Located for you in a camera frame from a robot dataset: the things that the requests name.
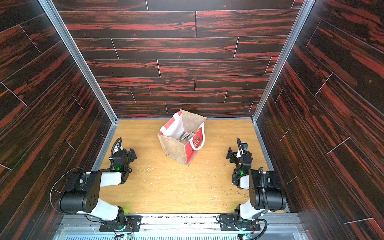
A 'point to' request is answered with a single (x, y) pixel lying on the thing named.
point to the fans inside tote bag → (185, 136)
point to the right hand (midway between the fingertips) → (241, 148)
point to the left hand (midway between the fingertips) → (125, 151)
